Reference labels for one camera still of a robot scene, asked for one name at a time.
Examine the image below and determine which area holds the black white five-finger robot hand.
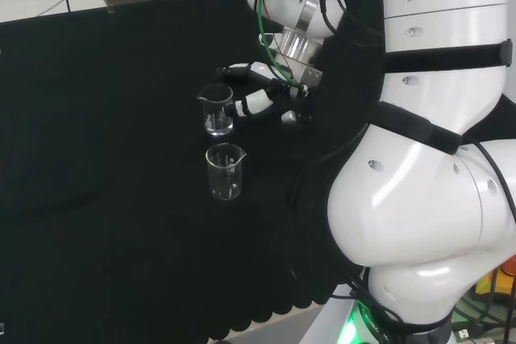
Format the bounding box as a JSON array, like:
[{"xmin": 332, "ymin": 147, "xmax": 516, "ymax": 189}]
[{"xmin": 216, "ymin": 61, "xmax": 323, "ymax": 129}]

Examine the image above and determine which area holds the clear glass beaker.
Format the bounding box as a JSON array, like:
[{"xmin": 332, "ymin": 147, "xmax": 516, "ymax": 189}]
[
  {"xmin": 196, "ymin": 83, "xmax": 235, "ymax": 137},
  {"xmin": 204, "ymin": 142, "xmax": 248, "ymax": 202}
]

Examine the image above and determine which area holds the black bench cloth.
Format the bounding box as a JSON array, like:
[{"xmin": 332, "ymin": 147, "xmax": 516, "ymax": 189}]
[{"xmin": 0, "ymin": 0, "xmax": 388, "ymax": 342}]

